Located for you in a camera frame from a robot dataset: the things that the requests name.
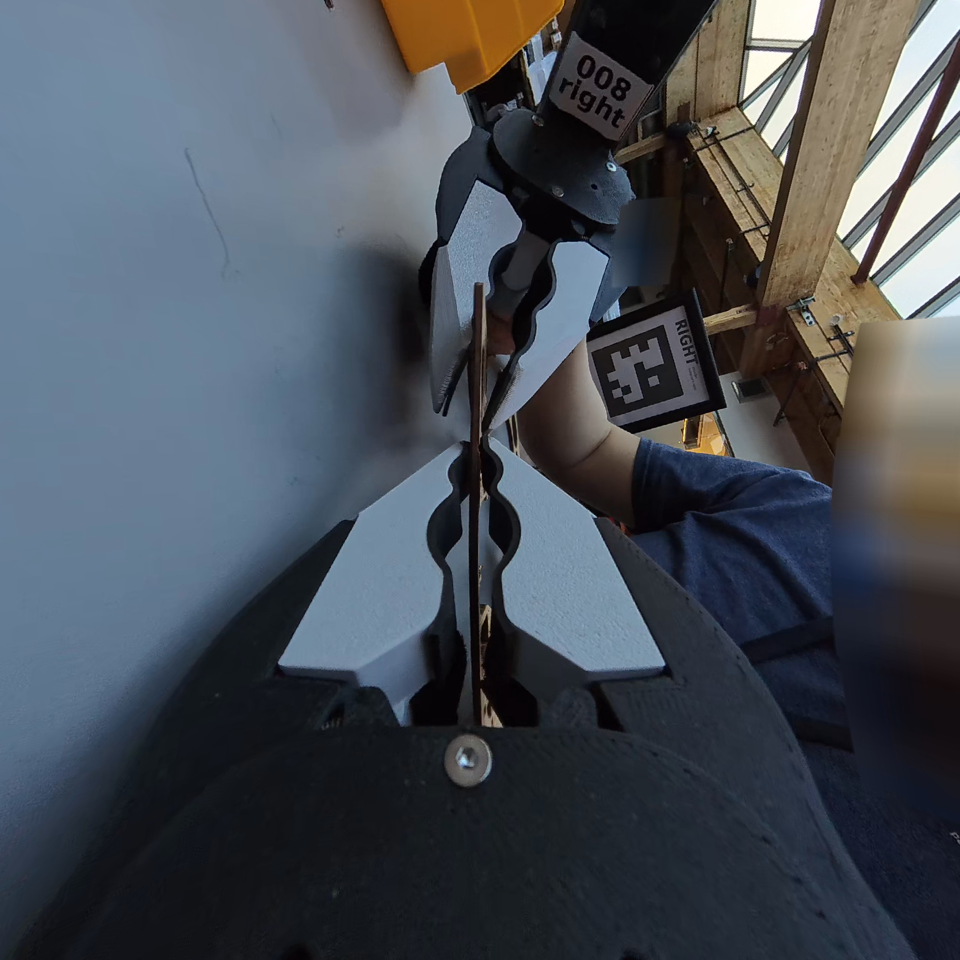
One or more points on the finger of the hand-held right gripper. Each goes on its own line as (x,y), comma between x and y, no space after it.
(570,300)
(457,285)

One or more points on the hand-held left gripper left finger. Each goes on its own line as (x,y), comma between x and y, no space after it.
(367,600)

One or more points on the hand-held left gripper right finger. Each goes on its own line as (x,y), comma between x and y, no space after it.
(577,600)

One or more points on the laser-cut wooden parts sheet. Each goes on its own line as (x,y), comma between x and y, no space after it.
(476,525)

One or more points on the person's right forearm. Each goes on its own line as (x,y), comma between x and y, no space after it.
(577,435)

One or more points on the black framed marker sign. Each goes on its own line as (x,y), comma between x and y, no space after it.
(686,397)

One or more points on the yellow plastic bin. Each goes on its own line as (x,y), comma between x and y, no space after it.
(465,30)

